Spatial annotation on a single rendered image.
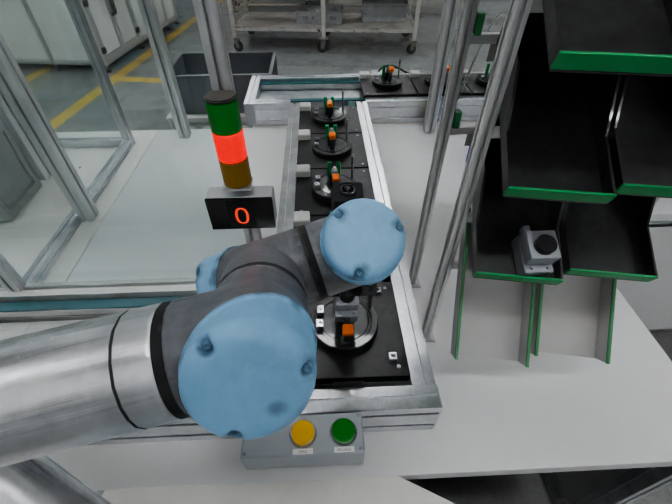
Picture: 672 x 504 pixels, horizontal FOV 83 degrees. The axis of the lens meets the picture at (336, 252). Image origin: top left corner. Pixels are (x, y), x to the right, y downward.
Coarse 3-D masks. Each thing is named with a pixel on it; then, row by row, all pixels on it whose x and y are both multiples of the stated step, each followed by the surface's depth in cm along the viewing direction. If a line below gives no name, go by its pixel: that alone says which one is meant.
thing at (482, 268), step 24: (480, 192) 62; (480, 216) 66; (504, 216) 65; (528, 216) 65; (552, 216) 64; (480, 240) 64; (504, 240) 64; (480, 264) 63; (504, 264) 62; (552, 264) 62
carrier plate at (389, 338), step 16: (384, 288) 89; (384, 304) 85; (384, 320) 82; (384, 336) 79; (400, 336) 79; (320, 352) 77; (368, 352) 77; (384, 352) 77; (400, 352) 77; (320, 368) 74; (336, 368) 74; (352, 368) 74; (368, 368) 74; (384, 368) 74; (400, 368) 74
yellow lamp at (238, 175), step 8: (248, 160) 67; (224, 168) 65; (232, 168) 64; (240, 168) 65; (248, 168) 67; (224, 176) 66; (232, 176) 65; (240, 176) 66; (248, 176) 67; (224, 184) 68; (232, 184) 67; (240, 184) 67; (248, 184) 68
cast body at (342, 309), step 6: (336, 300) 71; (342, 300) 71; (348, 300) 70; (354, 300) 71; (336, 306) 71; (342, 306) 71; (348, 306) 71; (354, 306) 71; (336, 312) 73; (342, 312) 73; (348, 312) 73; (354, 312) 73; (336, 318) 73; (342, 318) 73; (354, 318) 74
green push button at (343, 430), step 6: (336, 420) 67; (342, 420) 67; (348, 420) 67; (336, 426) 66; (342, 426) 66; (348, 426) 66; (336, 432) 65; (342, 432) 65; (348, 432) 65; (354, 432) 66; (336, 438) 65; (342, 438) 65; (348, 438) 65
